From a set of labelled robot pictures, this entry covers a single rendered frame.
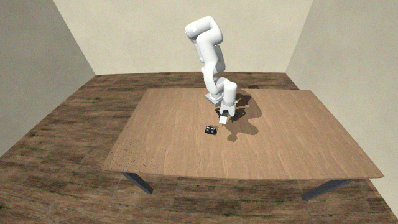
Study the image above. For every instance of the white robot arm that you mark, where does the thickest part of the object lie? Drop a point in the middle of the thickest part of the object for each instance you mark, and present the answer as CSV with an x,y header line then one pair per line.
x,y
206,35

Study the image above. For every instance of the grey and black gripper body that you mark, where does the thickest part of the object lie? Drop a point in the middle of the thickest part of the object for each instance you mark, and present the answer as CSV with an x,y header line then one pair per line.
x,y
231,109

